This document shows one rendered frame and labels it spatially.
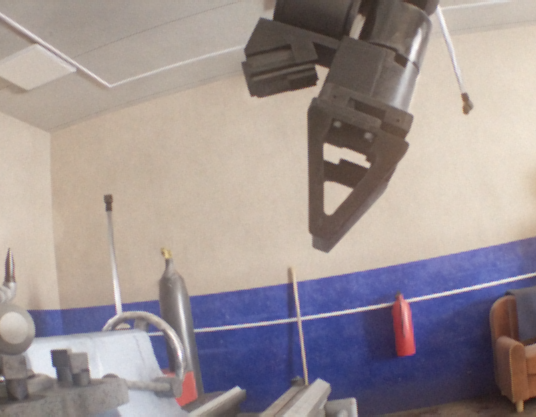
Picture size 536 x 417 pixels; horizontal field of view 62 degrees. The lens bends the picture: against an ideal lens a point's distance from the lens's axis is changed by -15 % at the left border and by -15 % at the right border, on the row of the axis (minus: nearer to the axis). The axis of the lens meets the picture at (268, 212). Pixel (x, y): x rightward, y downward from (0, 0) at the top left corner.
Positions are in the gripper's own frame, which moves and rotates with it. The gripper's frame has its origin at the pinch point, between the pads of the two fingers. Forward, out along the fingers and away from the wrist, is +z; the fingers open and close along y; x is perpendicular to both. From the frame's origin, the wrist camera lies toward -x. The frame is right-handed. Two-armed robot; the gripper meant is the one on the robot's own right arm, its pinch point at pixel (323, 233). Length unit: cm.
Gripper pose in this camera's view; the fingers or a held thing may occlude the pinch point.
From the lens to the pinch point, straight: 37.2
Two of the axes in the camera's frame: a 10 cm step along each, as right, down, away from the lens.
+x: 9.2, 3.6, -1.6
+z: -3.7, 9.2, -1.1
